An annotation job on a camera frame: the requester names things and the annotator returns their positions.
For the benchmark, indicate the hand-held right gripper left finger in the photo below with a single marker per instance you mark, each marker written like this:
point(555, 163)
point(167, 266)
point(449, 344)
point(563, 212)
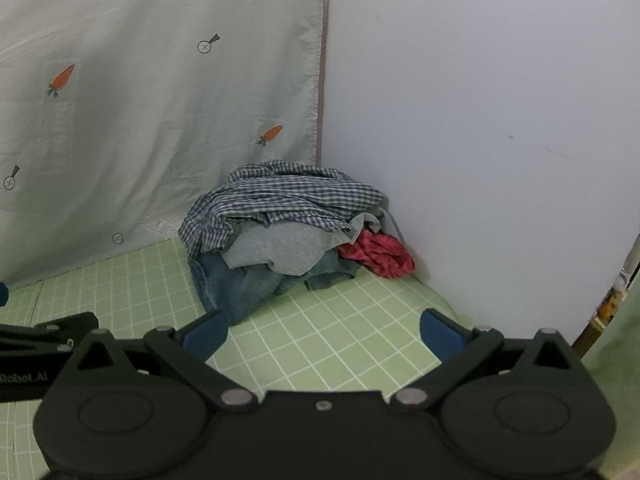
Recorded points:
point(205, 335)

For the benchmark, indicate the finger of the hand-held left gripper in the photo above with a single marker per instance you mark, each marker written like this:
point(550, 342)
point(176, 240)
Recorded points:
point(3, 294)
point(45, 335)

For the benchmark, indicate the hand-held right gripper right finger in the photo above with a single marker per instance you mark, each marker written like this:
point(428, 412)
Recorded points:
point(442, 335)

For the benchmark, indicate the blue white checked shirt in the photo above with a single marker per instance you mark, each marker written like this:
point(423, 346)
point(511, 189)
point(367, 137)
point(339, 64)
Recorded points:
point(280, 195)

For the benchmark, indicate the blue denim jeans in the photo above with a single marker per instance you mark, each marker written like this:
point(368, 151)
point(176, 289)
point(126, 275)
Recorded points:
point(235, 290)

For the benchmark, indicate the red patterned garment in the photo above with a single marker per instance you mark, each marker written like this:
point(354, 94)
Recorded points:
point(380, 256)

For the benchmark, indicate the light grey garment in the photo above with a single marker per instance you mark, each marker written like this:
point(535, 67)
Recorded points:
point(280, 251)

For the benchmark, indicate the dark green garment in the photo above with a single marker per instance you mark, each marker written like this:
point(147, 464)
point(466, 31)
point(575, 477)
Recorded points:
point(330, 271)

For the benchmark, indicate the plain green cloth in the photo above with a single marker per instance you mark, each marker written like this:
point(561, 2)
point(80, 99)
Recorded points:
point(617, 385)

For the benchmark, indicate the white pipe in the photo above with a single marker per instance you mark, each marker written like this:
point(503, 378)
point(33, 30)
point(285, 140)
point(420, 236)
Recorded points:
point(631, 265)

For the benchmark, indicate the carrot printed pale curtain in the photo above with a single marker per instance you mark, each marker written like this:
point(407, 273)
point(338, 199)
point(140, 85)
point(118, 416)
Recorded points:
point(150, 110)

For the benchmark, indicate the brown wooden post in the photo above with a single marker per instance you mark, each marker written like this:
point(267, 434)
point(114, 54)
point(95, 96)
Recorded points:
point(597, 327)

